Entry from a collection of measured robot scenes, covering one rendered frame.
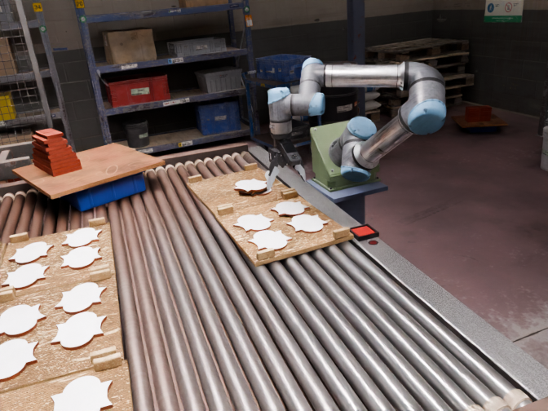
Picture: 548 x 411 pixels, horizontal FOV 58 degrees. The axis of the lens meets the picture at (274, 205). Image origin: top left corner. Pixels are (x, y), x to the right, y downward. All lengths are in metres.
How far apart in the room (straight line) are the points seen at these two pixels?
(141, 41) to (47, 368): 4.94
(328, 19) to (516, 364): 6.46
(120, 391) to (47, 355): 0.25
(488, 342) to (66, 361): 0.97
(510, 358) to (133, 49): 5.24
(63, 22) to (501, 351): 5.86
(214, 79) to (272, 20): 1.35
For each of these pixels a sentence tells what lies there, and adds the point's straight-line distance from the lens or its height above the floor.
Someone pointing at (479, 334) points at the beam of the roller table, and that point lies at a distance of 1.29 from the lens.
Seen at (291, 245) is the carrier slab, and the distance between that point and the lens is 1.60.
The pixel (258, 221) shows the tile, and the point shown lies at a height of 0.94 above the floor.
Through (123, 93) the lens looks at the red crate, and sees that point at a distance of 5.87.
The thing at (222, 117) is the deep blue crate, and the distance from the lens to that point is 6.18.
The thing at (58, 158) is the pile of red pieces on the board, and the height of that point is 1.11.
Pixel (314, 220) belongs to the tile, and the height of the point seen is 0.94.
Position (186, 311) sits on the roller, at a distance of 1.38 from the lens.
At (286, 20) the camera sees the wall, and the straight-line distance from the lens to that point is 7.05.
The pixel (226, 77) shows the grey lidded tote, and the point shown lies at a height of 0.79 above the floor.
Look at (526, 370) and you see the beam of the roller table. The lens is 1.22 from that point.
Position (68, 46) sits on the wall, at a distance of 6.44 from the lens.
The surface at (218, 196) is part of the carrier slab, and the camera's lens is 2.05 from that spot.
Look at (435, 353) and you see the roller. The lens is 1.22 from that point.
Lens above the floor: 1.68
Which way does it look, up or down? 23 degrees down
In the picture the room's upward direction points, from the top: 5 degrees counter-clockwise
